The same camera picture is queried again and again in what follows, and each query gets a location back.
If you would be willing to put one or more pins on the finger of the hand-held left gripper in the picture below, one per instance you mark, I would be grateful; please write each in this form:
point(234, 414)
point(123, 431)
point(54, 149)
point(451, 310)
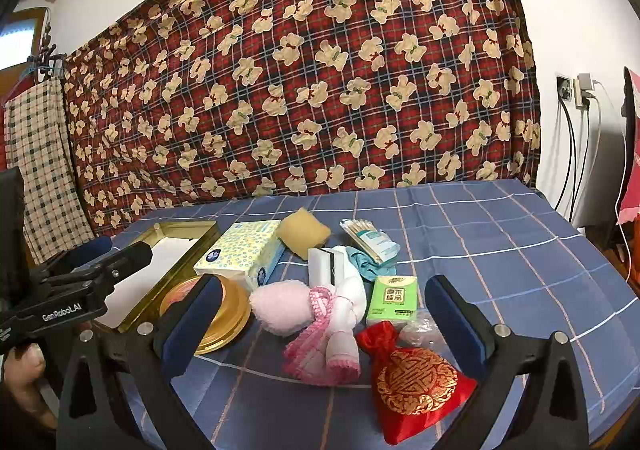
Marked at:
point(130, 257)
point(90, 250)

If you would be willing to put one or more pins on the person's left hand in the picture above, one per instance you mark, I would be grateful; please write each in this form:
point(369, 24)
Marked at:
point(25, 370)

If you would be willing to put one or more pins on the cotton swab packet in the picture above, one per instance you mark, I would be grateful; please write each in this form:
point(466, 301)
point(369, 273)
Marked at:
point(372, 242)

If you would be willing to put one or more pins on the red embroidered pouch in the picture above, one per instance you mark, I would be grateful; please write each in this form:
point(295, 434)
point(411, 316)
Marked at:
point(415, 390)

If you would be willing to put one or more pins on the wooden framed window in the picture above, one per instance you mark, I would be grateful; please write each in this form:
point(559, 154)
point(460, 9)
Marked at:
point(20, 35)

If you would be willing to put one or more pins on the clothes hangers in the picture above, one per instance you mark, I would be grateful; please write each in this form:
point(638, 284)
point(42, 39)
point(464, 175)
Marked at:
point(47, 62)

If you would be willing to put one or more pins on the wall socket with chargers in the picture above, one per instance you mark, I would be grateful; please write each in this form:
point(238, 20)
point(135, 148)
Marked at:
point(584, 90)

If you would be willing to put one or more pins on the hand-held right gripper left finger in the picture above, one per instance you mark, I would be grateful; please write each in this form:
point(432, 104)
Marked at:
point(199, 312)

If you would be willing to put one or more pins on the white and grey sponge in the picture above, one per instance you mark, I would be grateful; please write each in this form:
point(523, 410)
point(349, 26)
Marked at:
point(325, 265)

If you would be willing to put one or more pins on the pink bag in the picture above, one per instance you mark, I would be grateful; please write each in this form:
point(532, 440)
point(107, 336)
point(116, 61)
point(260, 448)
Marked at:
point(631, 190)

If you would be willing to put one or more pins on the red plaid teddy bear blanket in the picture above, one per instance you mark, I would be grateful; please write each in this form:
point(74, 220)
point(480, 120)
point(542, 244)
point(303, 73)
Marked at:
point(300, 80)

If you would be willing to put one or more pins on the yellow dotted tissue box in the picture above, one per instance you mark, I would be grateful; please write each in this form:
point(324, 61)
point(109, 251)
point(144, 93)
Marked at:
point(235, 250)

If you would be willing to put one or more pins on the beige checked hanging cloth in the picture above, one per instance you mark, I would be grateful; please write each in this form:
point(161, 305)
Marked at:
point(40, 170)

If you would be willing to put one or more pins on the teal cloth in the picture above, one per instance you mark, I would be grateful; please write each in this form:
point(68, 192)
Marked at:
point(362, 264)

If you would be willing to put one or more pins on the gold round tin lid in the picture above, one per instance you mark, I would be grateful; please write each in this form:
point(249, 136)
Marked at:
point(230, 312)

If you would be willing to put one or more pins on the yellow sponge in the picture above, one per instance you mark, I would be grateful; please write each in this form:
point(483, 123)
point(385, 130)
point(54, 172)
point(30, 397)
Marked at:
point(302, 232)

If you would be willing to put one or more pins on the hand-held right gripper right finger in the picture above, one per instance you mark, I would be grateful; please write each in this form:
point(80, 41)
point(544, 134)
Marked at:
point(452, 315)

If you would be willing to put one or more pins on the green tissue packet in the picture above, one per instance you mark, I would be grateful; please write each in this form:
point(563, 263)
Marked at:
point(392, 302)

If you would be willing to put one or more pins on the gold tin box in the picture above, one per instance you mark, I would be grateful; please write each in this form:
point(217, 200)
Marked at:
point(150, 280)

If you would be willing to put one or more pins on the white cloth with pink lace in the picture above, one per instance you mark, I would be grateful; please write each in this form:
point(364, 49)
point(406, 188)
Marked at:
point(310, 357)

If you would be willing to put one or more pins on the blue plaid bed sheet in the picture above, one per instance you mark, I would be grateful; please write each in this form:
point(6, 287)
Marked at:
point(500, 240)

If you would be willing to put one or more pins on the clear plastic bag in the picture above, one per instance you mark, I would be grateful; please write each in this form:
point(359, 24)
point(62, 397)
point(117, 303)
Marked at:
point(417, 327)

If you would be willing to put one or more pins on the pink fluffy puff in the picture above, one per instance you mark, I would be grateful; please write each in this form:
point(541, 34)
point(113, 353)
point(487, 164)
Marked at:
point(280, 305)

